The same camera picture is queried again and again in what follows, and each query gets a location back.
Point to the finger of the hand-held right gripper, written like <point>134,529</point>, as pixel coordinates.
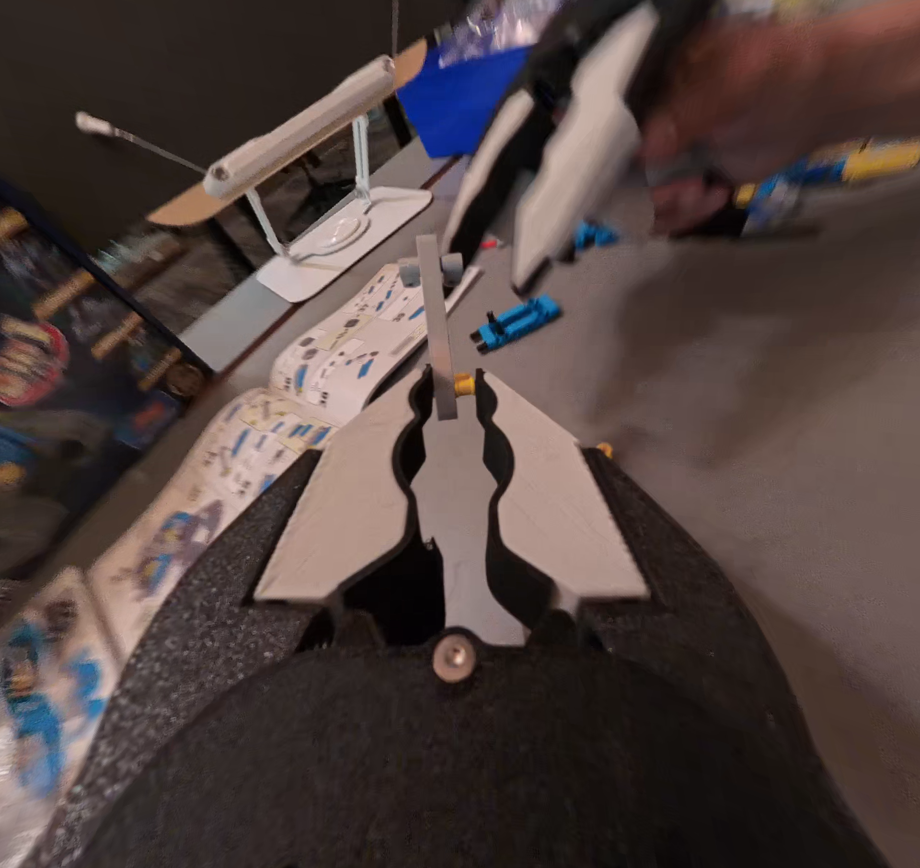
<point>582,156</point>
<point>485,171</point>

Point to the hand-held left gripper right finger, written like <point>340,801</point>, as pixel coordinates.
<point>568,523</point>

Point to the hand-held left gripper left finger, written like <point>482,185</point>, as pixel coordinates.
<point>338,516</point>

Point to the yellow connector piece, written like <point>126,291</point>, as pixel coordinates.
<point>464,384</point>
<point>605,449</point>

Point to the short grey connector piece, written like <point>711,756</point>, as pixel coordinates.
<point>408,271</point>

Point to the long grey building beam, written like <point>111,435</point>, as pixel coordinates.
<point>440,336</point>

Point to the pile of small building pieces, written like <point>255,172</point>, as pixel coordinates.
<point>826,171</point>

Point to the person's right hand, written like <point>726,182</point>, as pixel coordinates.
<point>733,99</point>

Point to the blue plastic bin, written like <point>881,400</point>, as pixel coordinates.
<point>460,99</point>

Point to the clear plastic bag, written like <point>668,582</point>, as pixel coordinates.
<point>503,20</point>

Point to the instruction booklet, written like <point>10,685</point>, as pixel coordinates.
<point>323,365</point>

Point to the blue panel with black pins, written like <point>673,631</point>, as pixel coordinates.
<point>517,322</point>

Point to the robot kit box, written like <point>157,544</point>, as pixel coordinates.
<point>72,379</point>

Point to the blue sticker sheet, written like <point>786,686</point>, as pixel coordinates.
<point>50,688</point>

